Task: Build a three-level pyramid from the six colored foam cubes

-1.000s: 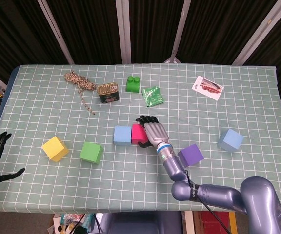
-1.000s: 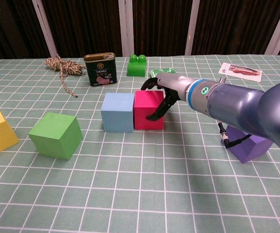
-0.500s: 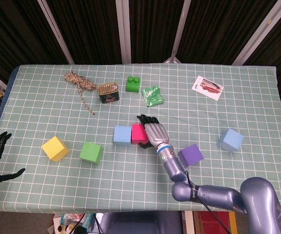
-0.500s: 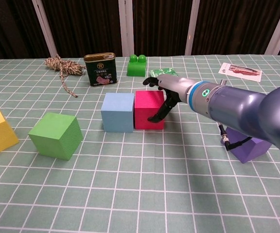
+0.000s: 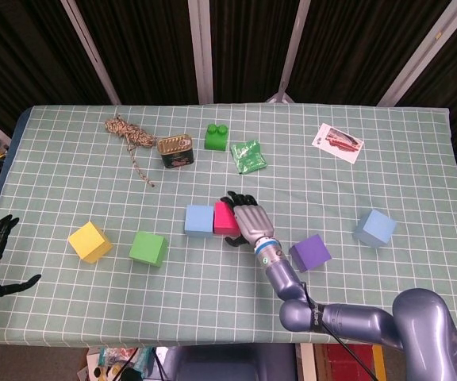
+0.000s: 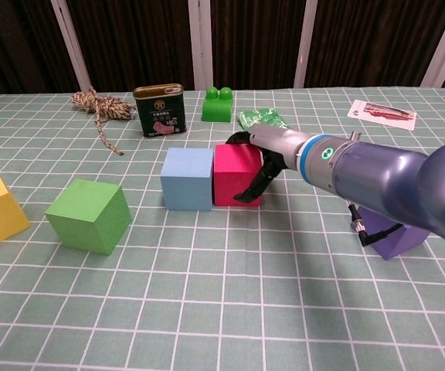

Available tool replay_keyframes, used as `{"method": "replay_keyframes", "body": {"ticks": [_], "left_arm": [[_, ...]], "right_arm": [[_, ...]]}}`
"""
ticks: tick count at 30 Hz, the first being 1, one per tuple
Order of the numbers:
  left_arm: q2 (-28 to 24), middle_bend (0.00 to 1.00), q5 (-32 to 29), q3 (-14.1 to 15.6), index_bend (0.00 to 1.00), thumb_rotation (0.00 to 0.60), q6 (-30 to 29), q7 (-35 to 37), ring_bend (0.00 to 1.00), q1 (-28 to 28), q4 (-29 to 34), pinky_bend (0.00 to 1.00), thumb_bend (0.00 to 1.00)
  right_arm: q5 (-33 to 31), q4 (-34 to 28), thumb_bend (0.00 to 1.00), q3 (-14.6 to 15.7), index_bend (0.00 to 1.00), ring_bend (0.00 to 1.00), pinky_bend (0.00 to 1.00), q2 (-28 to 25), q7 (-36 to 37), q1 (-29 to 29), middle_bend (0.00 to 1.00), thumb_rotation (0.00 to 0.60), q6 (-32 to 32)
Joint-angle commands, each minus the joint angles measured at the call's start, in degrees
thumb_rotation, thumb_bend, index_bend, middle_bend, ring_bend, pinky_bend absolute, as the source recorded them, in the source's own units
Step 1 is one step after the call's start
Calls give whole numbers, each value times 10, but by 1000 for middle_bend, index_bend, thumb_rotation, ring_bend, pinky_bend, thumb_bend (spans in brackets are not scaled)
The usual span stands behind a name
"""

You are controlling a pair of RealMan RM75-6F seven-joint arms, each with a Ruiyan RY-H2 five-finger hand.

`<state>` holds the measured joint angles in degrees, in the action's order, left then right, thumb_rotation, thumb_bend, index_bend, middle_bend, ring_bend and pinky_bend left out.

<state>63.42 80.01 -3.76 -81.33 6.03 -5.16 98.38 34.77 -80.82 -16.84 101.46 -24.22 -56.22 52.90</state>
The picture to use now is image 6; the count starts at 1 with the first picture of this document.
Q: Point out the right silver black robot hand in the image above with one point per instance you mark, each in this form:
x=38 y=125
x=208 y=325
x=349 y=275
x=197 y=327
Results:
x=280 y=147

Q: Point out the pink foam cube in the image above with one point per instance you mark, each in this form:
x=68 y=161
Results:
x=230 y=174

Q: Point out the light blue foam cube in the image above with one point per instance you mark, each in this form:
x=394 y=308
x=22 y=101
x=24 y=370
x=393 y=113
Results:
x=185 y=181

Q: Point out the purple foam cube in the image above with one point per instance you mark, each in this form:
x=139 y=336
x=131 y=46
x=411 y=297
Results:
x=396 y=245

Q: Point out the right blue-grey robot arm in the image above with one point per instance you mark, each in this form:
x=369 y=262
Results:
x=400 y=181

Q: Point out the green foil packet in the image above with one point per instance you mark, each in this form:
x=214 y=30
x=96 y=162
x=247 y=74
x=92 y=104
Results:
x=261 y=116

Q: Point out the green toy building brick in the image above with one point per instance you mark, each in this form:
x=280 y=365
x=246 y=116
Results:
x=216 y=110

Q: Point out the white picture card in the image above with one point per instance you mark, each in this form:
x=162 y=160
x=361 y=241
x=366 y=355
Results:
x=381 y=114

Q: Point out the dark green luncheon meat can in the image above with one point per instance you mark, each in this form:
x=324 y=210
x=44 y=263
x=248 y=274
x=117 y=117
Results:
x=162 y=112

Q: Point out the green checked tablecloth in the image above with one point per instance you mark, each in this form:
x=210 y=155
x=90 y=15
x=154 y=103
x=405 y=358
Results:
x=222 y=309

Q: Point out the green foam cube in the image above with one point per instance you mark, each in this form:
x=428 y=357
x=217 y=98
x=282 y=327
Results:
x=87 y=216

